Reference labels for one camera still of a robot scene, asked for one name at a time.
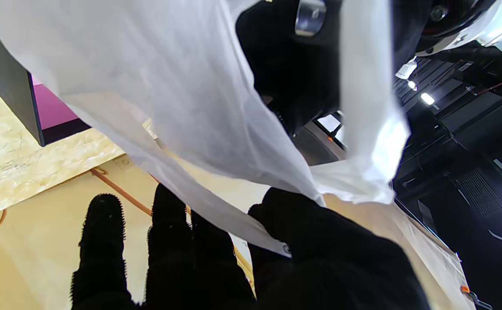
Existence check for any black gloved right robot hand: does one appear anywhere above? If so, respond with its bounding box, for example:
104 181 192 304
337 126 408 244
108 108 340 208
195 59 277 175
70 183 432 310

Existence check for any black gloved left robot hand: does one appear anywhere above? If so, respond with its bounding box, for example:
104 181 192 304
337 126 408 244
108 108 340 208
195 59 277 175
236 0 342 135

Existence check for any white plastic bag orange print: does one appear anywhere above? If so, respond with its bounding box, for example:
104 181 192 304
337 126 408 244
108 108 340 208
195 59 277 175
0 0 411 259

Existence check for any black gift box pink inside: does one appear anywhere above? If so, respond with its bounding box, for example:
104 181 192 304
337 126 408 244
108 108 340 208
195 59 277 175
0 11 92 147

